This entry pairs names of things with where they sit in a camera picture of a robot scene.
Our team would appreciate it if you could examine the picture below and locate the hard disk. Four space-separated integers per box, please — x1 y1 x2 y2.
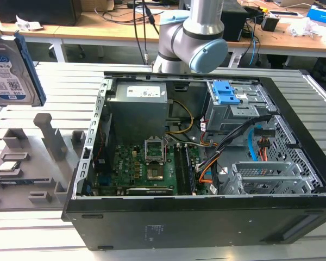
0 31 47 108

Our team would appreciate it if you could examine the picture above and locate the grey metal disk bay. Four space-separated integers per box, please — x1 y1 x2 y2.
219 160 325 195

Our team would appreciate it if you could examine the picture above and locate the metal socket cover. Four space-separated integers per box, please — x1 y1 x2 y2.
144 135 166 165

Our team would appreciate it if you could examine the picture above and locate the grey power supply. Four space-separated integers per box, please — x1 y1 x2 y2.
106 81 169 136

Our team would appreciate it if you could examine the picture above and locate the black RAM slot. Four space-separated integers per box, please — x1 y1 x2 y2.
173 143 186 195

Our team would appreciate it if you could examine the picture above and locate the CPU socket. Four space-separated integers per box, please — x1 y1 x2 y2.
146 167 165 182

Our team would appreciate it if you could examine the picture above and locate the green motherboard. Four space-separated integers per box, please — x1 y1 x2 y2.
93 141 215 196

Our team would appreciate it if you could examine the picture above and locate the black RAM stick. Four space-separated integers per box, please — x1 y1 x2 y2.
183 148 198 195

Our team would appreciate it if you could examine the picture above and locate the black graphics card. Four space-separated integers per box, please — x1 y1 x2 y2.
126 185 175 196

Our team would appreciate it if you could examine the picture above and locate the black PC case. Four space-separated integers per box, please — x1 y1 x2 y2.
61 69 326 251

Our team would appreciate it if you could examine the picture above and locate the black tower box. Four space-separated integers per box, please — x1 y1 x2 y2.
221 3 248 42

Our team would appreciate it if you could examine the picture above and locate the grey parts rack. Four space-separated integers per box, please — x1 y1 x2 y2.
0 113 85 213

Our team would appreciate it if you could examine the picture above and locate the brown cardboard box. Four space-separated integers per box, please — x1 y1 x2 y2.
80 0 115 12

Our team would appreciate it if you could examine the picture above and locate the small black box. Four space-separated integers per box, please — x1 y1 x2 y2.
261 15 280 32

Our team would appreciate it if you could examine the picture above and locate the silver CPU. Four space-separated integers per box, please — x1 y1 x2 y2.
0 161 19 173

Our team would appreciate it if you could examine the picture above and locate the large black box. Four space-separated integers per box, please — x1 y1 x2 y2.
0 0 83 27

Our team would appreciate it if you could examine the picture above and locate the crumpled white paper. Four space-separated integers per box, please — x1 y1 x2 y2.
15 15 43 31

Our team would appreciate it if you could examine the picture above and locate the clear plastic wrap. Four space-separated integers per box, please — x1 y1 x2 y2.
286 17 326 38

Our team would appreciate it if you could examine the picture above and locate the silver laptop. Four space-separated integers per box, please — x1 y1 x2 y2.
272 0 316 8

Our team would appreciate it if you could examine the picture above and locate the blue and white box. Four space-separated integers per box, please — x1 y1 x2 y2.
306 4 326 28

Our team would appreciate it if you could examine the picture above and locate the grey white wire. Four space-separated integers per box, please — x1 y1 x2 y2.
165 135 218 148

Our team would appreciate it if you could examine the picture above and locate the yellow wire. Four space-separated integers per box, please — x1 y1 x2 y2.
165 100 195 135

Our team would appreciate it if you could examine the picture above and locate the orange wire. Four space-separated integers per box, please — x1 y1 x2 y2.
199 154 221 184

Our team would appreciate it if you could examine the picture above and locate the blue wire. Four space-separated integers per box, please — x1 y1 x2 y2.
248 126 262 164

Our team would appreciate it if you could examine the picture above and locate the black power connector wire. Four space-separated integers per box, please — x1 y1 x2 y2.
254 127 277 161

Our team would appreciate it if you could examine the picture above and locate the black hanging cable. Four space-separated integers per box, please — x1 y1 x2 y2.
132 0 161 66

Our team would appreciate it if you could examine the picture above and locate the wooden desk with white frame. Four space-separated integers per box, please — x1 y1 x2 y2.
0 8 164 64
230 7 326 59

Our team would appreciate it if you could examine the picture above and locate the blue cable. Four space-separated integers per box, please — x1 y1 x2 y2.
248 15 260 66

